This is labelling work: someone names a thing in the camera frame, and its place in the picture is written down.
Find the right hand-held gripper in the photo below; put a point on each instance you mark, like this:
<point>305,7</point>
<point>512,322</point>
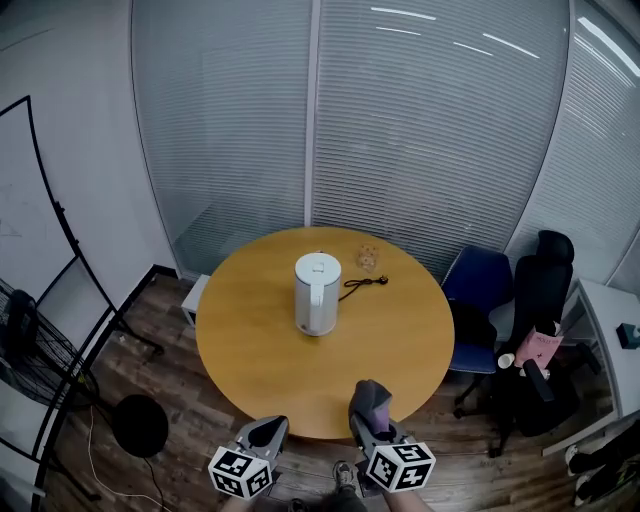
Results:
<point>400,467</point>

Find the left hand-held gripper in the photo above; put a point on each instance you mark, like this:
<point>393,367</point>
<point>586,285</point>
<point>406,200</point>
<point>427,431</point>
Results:
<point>240,467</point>

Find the grey and purple cloth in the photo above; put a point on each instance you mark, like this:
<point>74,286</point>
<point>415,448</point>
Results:
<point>369,397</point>

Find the white electric kettle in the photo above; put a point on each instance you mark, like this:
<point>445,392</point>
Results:
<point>317,300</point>

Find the person's right forearm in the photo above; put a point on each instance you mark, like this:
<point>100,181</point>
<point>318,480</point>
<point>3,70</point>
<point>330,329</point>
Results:
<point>407,502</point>

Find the person's left forearm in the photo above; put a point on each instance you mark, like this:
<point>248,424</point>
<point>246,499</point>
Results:
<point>232,504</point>

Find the person's grey shoe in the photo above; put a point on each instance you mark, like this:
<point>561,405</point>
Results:
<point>344,475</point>

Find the person's dark trouser leg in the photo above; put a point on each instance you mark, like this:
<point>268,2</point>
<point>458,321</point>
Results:
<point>340,502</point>

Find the black floor fan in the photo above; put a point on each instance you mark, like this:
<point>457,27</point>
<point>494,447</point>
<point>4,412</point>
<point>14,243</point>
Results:
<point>140,425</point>

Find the white paper cup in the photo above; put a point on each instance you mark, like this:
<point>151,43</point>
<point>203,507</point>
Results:
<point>505,360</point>

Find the small white cabinet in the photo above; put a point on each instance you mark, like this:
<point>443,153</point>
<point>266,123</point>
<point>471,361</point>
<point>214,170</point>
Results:
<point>194,300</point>

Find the pink paper box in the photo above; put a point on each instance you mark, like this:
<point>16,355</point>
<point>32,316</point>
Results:
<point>537,347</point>

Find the blue office chair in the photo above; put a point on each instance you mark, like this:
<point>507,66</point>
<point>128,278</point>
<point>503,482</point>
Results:
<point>477,285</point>

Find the black office chair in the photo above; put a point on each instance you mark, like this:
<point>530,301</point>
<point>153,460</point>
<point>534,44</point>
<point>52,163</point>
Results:
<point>542,290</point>

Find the white side desk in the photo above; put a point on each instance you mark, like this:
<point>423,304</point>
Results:
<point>607,320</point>

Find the teal tissue box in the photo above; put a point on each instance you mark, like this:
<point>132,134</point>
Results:
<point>627,336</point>

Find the whiteboard on black stand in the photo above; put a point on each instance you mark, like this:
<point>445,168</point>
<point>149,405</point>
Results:
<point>22,210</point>

